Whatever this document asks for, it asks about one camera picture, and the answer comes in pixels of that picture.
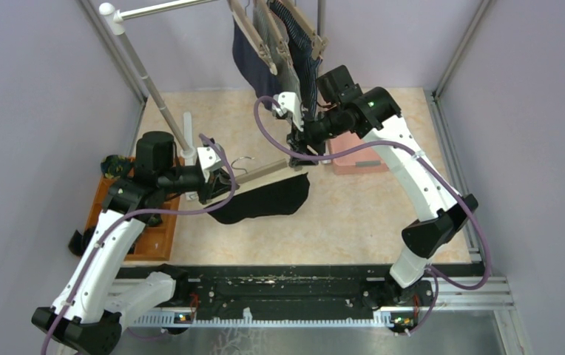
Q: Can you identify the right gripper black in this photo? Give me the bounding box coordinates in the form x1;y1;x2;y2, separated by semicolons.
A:
285;105;344;168

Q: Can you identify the beige clip hanger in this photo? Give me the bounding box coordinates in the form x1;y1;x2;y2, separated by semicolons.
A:
231;156;288;185

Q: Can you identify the black underwear white waistband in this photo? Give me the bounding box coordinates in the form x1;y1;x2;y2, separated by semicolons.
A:
209;173;311;225

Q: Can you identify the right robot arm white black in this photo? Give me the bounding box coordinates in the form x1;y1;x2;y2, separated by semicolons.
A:
272;65;478;305

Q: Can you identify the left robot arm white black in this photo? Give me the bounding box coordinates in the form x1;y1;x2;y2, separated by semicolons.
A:
32;131;237;354

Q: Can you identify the grey striped underwear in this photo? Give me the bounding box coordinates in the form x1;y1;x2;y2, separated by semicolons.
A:
253;0;305;111

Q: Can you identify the navy pinstriped underwear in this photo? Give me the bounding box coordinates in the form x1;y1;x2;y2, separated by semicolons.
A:
269;1;322;118

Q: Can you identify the beige hanger holding pinstriped underwear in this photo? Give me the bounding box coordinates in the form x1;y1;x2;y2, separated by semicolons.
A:
281;0;328;60

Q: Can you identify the beige hanger holding grey underwear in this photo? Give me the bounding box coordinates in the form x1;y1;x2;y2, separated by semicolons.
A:
253;1;293;65

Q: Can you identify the beige hanger holding navy underwear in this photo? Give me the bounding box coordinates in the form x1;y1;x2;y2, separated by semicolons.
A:
227;0;278;76

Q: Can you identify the navy underwear cream waistband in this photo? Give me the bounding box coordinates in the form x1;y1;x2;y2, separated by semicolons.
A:
231;21;283;98

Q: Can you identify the pink plastic basket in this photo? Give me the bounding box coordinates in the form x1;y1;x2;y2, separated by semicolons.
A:
327;132;389;175

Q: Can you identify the orange plastic tray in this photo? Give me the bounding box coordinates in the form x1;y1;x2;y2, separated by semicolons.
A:
69;157;177;262

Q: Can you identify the dark patterned cloth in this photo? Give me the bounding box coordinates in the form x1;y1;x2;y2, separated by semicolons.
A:
100;155;133;179

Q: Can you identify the metal clothes rack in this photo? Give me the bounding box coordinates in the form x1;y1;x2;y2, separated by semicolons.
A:
98;1;323;177

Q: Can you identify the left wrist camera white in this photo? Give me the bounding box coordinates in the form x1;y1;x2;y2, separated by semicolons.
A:
197;143;224;172

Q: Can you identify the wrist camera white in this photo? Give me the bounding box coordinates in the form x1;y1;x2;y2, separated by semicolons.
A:
197;143;224;172
271;92;304;132

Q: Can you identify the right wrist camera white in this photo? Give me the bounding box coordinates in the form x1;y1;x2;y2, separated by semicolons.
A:
271;92;304;132

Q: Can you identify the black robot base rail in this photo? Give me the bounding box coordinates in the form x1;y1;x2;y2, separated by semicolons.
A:
115;264;484;325

